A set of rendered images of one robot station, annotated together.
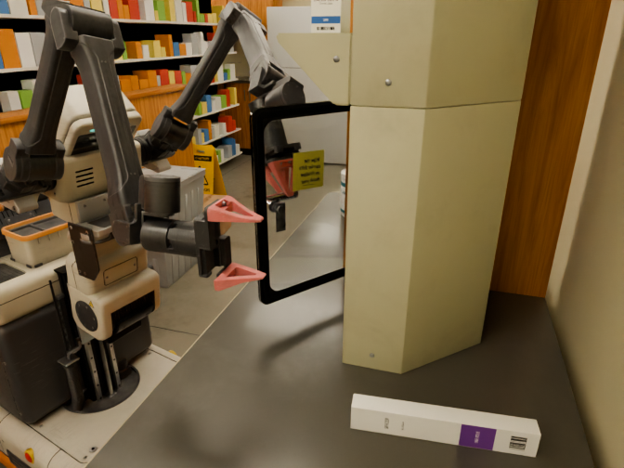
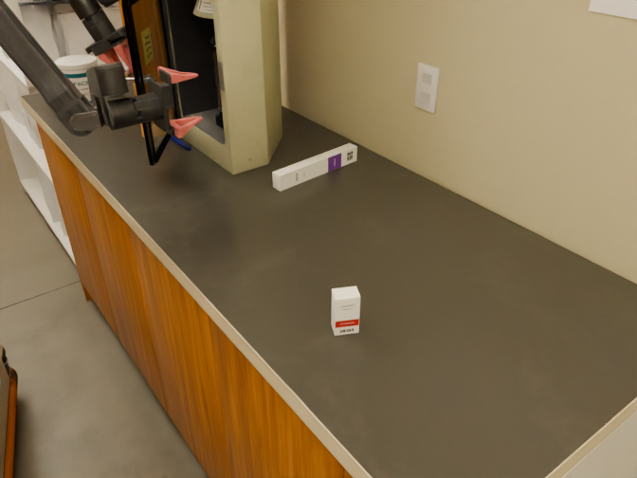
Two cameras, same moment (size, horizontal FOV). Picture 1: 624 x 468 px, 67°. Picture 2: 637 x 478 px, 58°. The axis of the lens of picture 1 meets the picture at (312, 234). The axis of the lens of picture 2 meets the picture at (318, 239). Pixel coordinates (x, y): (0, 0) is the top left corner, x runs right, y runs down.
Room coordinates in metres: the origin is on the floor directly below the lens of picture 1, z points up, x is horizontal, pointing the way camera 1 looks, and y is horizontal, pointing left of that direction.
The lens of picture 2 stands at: (-0.28, 0.91, 1.62)
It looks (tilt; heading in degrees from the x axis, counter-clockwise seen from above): 33 degrees down; 306
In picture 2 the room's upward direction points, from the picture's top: straight up
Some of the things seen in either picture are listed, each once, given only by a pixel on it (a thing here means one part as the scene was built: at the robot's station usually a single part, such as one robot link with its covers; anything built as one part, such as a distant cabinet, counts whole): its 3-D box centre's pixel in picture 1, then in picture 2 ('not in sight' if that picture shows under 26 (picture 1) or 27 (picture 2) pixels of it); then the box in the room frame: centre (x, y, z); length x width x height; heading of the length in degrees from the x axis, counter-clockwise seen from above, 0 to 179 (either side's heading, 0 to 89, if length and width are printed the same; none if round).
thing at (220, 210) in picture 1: (234, 224); (177, 84); (0.68, 0.12, 1.24); 0.09 x 0.07 x 0.07; 73
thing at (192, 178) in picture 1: (159, 201); not in sight; (2.94, 1.01, 0.49); 0.60 x 0.42 x 0.33; 163
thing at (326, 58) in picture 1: (339, 63); not in sight; (0.89, -0.05, 1.46); 0.32 x 0.12 x 0.10; 163
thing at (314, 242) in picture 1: (318, 201); (154, 70); (0.93, -0.01, 1.19); 0.30 x 0.01 x 0.40; 126
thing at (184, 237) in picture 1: (196, 240); (148, 107); (0.70, 0.19, 1.20); 0.07 x 0.07 x 0.10; 73
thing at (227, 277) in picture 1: (237, 265); (181, 116); (0.68, 0.12, 1.17); 0.09 x 0.07 x 0.07; 73
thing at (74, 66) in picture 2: not in sight; (81, 82); (1.52, -0.16, 1.02); 0.13 x 0.13 x 0.15
